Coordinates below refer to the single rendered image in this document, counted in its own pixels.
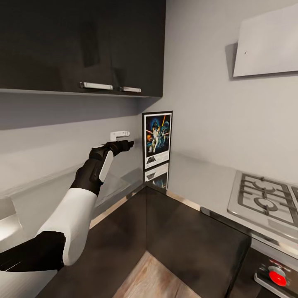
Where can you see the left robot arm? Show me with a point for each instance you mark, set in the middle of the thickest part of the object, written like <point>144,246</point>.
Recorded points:
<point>27,268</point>

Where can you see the range hood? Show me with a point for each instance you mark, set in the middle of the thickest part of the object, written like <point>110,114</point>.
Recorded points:
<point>268,43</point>

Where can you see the oven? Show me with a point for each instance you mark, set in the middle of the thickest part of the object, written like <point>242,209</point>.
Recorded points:
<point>264,272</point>

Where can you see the burner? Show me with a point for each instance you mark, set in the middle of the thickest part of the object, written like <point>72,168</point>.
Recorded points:
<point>266,202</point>

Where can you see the cabinet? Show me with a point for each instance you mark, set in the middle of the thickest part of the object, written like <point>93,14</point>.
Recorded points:
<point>82,47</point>

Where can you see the drop in sink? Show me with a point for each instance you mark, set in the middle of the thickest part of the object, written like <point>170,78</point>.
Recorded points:
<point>24,213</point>

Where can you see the poster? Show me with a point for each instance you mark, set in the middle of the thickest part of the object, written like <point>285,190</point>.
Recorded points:
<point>156,138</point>

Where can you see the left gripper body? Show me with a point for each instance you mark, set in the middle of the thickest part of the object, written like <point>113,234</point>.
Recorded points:
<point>121,145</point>

